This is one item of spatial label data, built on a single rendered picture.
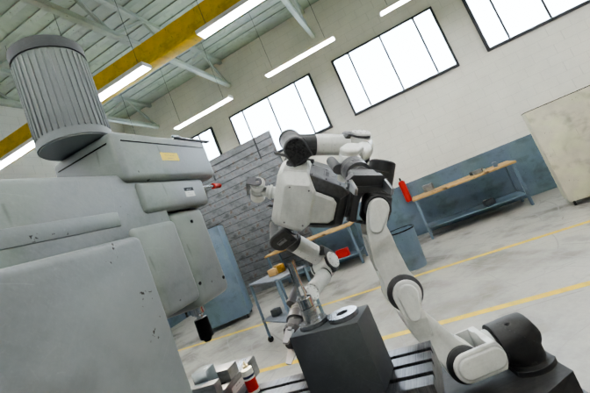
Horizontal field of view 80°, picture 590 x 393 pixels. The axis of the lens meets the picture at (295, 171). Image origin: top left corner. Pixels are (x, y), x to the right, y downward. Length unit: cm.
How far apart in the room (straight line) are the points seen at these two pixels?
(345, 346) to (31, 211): 81
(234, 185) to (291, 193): 824
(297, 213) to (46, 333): 97
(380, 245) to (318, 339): 55
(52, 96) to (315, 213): 96
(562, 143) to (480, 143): 227
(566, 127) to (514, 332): 527
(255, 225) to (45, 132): 851
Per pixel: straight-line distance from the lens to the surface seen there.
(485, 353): 166
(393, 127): 859
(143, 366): 84
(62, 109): 117
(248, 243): 966
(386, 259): 152
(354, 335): 103
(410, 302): 152
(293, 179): 139
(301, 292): 110
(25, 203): 92
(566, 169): 677
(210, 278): 126
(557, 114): 674
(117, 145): 113
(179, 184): 126
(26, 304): 72
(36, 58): 125
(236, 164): 961
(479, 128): 866
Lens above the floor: 146
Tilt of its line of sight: 7 degrees up
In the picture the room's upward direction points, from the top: 22 degrees counter-clockwise
